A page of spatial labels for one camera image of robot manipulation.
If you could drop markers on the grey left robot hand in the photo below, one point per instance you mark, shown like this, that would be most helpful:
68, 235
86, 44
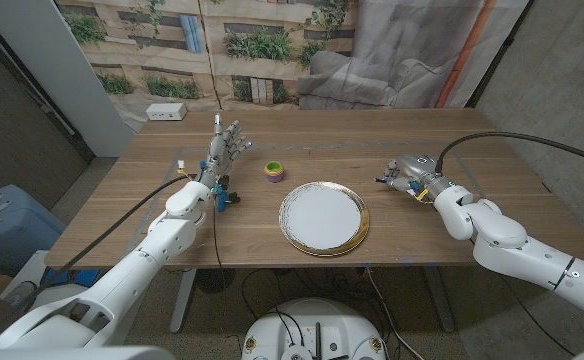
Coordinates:
218, 152

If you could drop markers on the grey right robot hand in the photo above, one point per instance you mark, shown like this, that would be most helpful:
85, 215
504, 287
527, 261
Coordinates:
414, 170

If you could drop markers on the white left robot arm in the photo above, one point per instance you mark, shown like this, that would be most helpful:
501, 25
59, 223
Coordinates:
122, 280

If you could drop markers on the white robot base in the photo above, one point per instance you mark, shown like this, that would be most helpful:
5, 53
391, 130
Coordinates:
342, 320

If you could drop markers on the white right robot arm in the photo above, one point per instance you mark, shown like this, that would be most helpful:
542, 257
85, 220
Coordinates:
522, 250

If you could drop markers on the stacked colourful toy cups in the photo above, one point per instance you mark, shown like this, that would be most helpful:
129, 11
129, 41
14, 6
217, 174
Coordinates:
274, 172

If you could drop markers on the white plate with gold rim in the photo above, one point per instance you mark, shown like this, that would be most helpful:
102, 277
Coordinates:
322, 217

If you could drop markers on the white power strip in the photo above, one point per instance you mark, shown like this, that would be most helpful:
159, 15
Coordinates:
166, 111

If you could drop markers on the printed fabric backdrop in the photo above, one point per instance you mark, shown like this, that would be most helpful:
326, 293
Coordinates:
272, 75

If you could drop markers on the black round floor disc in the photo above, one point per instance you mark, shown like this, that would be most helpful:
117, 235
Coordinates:
215, 281

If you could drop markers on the white table leg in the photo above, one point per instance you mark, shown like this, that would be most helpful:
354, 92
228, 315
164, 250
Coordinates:
441, 305
182, 305

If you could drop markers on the blue storage bin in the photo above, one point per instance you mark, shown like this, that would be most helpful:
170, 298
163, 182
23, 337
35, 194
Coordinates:
17, 235

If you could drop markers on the white floor box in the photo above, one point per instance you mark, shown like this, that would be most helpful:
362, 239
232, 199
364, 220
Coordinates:
29, 270

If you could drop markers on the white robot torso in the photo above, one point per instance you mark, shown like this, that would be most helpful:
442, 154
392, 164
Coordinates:
72, 355

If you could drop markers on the blue black left wrist camera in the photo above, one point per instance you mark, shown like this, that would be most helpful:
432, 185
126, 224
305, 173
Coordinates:
221, 200

